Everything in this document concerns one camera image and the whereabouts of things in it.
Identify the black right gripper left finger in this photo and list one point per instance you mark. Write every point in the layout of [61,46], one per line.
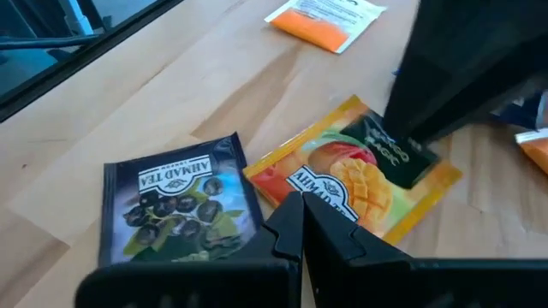
[192,286]

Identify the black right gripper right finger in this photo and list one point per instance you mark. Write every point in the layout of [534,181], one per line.
[385,282]

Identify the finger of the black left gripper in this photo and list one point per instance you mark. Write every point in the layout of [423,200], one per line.
[462,55]

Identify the black blackcurrant tea packet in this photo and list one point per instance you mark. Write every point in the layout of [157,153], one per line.
[514,116]
[171,201]

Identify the yellow mango tea packet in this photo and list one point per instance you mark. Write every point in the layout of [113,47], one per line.
[342,171]

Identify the orange white tea packet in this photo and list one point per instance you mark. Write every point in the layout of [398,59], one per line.
[535,152]
[325,25]

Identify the black metal table frame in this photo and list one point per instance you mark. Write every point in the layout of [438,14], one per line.
[85,56]

